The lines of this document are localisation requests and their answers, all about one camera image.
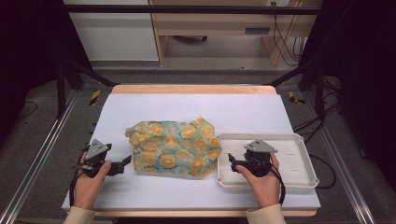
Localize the person's right hand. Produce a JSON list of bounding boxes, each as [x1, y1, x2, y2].
[[235, 153, 281, 208]]

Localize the black metal stand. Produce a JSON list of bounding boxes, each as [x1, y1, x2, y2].
[[267, 59, 326, 120], [55, 59, 118, 119]]

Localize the light wooden desk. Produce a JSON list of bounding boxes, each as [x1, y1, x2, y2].
[[148, 0, 323, 68]]

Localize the orange-print teal cloth bag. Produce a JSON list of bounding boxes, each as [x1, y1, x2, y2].
[[124, 116, 223, 179]]

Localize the black floor cables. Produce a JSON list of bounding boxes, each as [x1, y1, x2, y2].
[[292, 102, 342, 144]]

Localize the hanging black desk cables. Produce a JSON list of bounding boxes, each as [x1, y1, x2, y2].
[[272, 1, 307, 66]]

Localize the left hand-held gripper black cable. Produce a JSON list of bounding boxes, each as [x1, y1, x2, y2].
[[68, 146, 92, 208]]

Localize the black curtain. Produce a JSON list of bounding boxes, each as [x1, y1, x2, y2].
[[0, 0, 92, 141], [300, 0, 396, 190]]

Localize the white cabinet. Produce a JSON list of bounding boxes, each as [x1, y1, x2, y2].
[[62, 0, 160, 62]]

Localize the thin black floor cable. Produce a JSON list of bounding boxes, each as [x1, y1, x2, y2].
[[18, 101, 38, 119]]

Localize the aluminium rail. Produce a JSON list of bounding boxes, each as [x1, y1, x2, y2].
[[303, 91, 376, 224], [0, 90, 78, 224]]

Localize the looped black floor cable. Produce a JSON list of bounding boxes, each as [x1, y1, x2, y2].
[[307, 153, 338, 190]]

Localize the hand-held gripper black cable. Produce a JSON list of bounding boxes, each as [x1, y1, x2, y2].
[[269, 161, 287, 206], [68, 146, 92, 208]]

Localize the right hand-held gripper black cable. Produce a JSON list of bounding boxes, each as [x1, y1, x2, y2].
[[269, 161, 287, 206]]

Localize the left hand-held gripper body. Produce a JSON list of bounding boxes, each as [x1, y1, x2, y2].
[[76, 138, 112, 179]]

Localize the person's left hand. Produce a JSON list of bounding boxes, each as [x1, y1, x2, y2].
[[73, 153, 112, 209]]

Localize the black horizontal frame bar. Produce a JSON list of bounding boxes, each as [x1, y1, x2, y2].
[[62, 4, 321, 16]]

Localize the white table mat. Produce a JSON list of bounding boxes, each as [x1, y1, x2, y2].
[[61, 92, 321, 210]]

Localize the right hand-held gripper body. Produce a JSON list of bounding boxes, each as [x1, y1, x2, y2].
[[244, 138, 278, 178]]

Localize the white plastic tray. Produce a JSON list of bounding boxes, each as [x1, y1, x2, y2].
[[216, 133, 320, 192]]

